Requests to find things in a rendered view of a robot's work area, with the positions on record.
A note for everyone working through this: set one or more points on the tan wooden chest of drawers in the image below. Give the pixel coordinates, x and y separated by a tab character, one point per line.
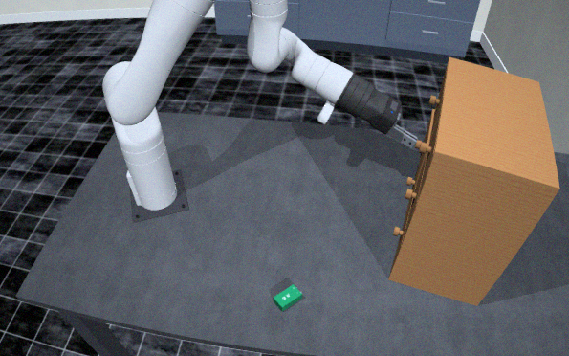
492	176

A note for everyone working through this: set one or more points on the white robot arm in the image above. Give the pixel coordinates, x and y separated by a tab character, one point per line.
131	99

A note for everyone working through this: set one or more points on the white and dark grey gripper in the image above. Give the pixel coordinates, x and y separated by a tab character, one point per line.
356	96

